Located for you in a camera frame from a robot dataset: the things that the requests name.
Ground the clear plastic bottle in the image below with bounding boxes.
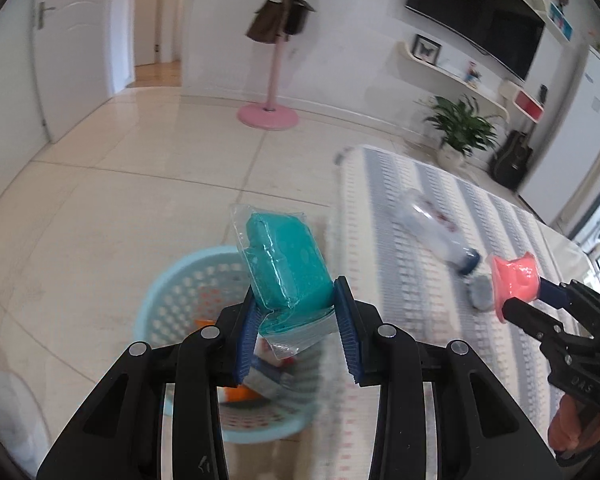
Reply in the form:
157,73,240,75
394,187,482,276

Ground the blue and white carton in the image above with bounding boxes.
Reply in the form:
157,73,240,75
245,340,297,392

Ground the black guitar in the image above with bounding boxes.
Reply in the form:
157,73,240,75
491,130,534,188

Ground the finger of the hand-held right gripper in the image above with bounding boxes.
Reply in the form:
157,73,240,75
538,276,588,312
502,297,566,342

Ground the framed butterfly picture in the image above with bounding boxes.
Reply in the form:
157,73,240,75
412,34,443,65

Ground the dark handbag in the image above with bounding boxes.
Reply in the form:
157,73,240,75
282,0,316,36

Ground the light blue plastic basket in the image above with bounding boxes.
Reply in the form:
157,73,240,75
132,246,331,443

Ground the person's right hand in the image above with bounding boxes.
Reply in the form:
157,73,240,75
547,395,600,461

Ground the pink coat rack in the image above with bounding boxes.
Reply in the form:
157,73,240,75
237,0,301,132

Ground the white refrigerator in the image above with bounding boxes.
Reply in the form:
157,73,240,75
517,45,600,238

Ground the grey round object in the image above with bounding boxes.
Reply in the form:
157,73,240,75
467,272,496,311

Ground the brown bag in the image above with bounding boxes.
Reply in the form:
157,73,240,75
245,0,281,43

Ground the curved white wall shelf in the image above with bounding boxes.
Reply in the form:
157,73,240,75
397,40,511,121

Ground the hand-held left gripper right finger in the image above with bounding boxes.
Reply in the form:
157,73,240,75
332,276,561,480

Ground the grey striped tablecloth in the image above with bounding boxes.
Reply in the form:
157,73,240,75
330,144,600,480

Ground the small blue box shelf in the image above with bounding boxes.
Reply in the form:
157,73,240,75
547,2,576,41

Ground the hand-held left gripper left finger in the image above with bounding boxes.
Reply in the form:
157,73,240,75
36,287,261,480

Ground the wall-mounted television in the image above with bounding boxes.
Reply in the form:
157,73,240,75
405,0,546,83

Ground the orange paper cup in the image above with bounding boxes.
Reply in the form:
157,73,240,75
489,252,541,323

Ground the white door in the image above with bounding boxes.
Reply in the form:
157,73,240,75
30,0,116,143

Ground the teal sponge plastic pack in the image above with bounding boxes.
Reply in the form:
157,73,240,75
228,203,337,361

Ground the red and white box shelf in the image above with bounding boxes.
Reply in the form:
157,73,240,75
500,80,546,123

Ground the potted green plant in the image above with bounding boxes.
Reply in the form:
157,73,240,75
417,94,503,168

